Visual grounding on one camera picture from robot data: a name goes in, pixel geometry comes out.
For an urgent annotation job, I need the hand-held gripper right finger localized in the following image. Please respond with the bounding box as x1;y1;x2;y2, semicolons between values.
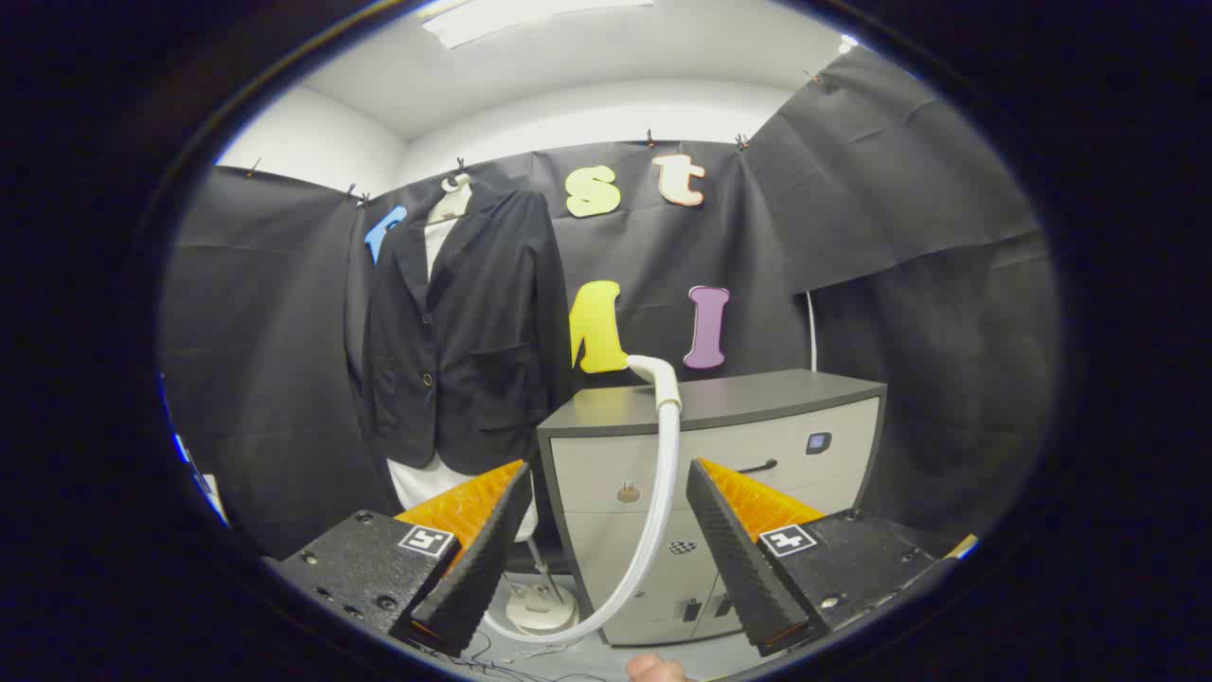
686;458;953;657

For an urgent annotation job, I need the black blazer jacket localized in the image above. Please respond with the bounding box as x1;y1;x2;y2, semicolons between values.
360;185;569;476

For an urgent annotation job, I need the white garment steamer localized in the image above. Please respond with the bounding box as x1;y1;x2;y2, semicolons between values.
483;355;683;645

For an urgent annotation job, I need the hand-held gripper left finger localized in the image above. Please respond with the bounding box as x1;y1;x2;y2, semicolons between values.
275;460;533;659

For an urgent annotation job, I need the white clothes stand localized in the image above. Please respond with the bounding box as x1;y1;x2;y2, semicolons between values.
505;535;580;634

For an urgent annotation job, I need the grey drawer cabinet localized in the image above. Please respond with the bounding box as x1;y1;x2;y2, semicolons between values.
536;369;888;648

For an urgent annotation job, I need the black backdrop cloth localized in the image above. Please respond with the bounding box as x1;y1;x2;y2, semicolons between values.
159;43;1060;560

